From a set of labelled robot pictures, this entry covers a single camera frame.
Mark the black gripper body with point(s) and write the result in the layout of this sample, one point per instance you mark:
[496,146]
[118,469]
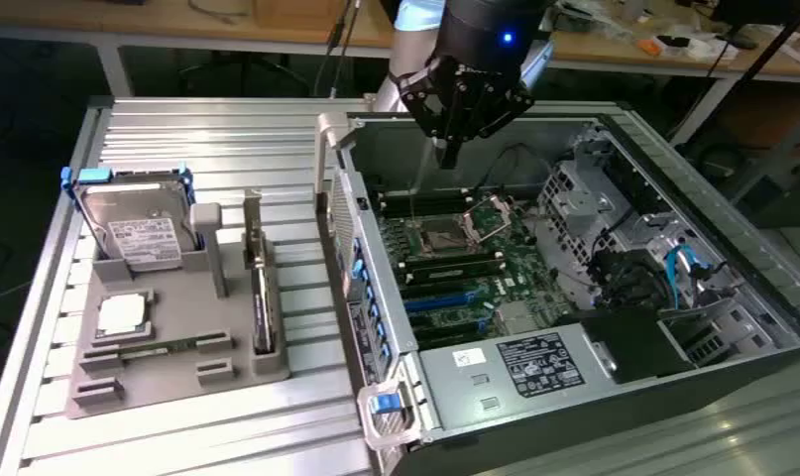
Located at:
[485,35]

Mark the black gpu with metal bracket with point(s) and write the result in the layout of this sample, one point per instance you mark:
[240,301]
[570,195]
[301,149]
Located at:
[260,297]

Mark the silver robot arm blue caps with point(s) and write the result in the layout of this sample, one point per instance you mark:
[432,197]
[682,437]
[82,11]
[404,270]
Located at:
[409,49]

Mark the black ram slot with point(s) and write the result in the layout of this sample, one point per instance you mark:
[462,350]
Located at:
[412,209]
[445,255]
[405,197]

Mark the thin metal locking lever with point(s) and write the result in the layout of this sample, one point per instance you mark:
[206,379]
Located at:
[414,203]

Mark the open socket cover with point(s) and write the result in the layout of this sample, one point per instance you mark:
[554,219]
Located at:
[488,218]

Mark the silver disk bay cage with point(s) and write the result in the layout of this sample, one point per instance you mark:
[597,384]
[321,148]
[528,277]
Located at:
[581,208]

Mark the orange white small object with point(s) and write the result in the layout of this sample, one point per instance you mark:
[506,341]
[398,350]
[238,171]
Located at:
[650,46]

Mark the cpu socket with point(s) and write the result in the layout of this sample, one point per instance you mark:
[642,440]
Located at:
[438,235]

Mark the white black device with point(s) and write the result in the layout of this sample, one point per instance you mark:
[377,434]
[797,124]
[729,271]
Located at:
[689,47]

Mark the black installed ram stick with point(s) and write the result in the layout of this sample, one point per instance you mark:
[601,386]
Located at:
[452,272]

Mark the green motherboard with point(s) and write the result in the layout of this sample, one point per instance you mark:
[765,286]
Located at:
[525,277]

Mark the blue slot clip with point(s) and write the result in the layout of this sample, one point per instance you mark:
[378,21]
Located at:
[385,356]
[369,291]
[374,310]
[357,269]
[380,331]

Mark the blue expansion slot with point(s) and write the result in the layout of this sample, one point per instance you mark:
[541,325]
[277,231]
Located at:
[438,301]

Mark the silver chipset heatsink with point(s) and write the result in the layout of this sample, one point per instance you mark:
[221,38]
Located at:
[521,317]

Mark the black slanted pole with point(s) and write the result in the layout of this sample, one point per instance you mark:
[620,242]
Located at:
[772,52]

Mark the black expansion slot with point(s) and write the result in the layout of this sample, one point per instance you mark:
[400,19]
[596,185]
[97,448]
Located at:
[452,336]

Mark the black box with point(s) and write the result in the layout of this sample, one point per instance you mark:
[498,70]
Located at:
[783,198]

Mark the hard disk in blue carrier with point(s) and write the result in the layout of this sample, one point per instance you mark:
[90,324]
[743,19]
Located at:
[141,218]

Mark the black fan shroud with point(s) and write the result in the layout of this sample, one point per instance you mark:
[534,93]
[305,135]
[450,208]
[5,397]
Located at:
[630,347]

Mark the grey power supply unit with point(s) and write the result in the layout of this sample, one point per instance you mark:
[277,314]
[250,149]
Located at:
[465,396]

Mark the grey parts rack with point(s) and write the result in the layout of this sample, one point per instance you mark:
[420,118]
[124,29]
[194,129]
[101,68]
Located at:
[174,347]

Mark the silver cpu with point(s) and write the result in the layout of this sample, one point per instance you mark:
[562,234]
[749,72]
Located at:
[121,315]

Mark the green ram stick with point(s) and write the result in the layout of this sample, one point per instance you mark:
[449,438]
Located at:
[161,347]

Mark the black open pc case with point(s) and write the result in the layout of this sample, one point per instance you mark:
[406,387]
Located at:
[702,396]

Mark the grey case foot blue tag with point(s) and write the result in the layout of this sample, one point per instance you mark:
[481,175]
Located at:
[389,431]

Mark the wooden desk white frame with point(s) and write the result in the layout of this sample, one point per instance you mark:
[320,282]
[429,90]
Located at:
[108,25]
[604,49]

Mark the silver slotted metal bracket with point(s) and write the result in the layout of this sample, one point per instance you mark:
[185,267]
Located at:
[702,342]

